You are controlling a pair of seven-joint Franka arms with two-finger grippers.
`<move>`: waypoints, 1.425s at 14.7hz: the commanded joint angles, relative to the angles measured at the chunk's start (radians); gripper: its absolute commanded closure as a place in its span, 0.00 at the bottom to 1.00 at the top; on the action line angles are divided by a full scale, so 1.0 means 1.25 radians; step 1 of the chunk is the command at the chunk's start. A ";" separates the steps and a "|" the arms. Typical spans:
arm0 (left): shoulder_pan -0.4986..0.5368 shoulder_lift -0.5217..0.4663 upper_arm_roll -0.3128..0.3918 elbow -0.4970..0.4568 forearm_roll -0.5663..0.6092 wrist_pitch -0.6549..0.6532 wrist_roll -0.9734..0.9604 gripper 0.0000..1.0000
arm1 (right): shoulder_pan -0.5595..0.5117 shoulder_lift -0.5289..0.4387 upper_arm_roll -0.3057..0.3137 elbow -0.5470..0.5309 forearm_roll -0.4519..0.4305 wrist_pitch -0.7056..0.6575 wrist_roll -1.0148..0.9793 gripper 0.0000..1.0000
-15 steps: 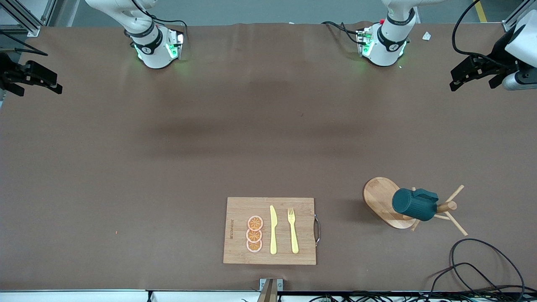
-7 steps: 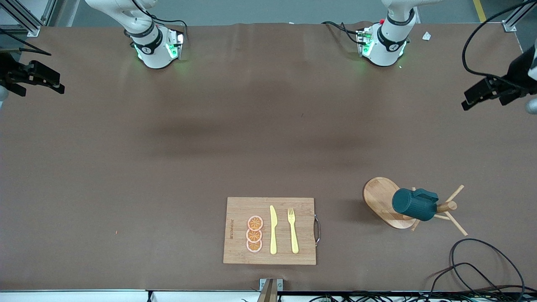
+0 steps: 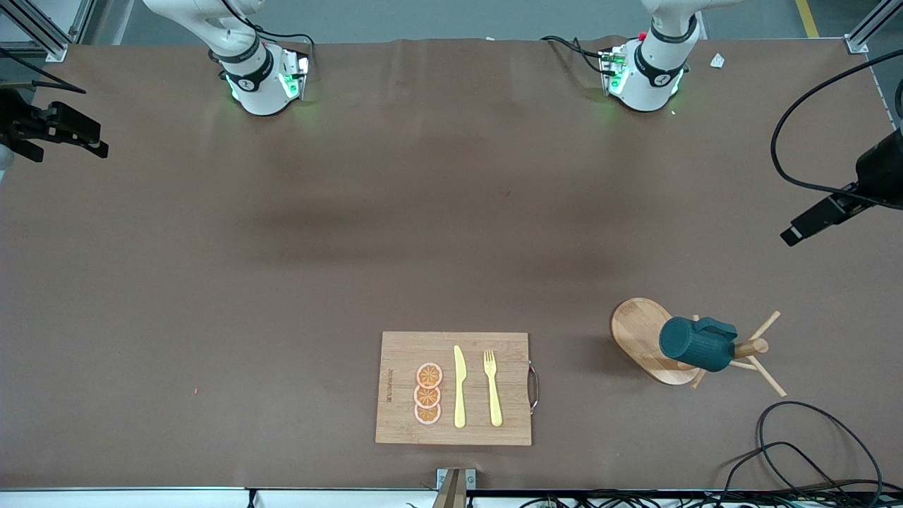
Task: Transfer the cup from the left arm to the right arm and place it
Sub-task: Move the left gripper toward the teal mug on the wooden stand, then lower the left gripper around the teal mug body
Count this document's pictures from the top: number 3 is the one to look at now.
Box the teal cup yellow inside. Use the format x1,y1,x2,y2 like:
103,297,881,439
658,316,739,373

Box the wooden mug tree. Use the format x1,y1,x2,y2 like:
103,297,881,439
610,297,788,398

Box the wooden cutting board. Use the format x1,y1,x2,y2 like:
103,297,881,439
375,331,540,447

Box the yellow plastic fork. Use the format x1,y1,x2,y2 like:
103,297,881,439
483,349,504,428

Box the yellow plastic knife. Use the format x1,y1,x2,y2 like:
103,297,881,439
453,345,468,429

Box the aluminium frame profile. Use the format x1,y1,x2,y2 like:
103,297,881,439
0,0,97,63
844,0,903,55

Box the black right arm base cable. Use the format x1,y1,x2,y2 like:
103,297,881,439
243,25,316,78

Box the black arm base cable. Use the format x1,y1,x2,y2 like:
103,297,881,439
540,35,614,75
243,25,316,78

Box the black left arm base cable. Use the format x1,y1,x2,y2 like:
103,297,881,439
540,35,614,75

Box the aluminium table edge rail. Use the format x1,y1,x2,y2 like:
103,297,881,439
0,485,903,508

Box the aluminium camera post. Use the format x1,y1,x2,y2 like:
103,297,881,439
432,468,477,508

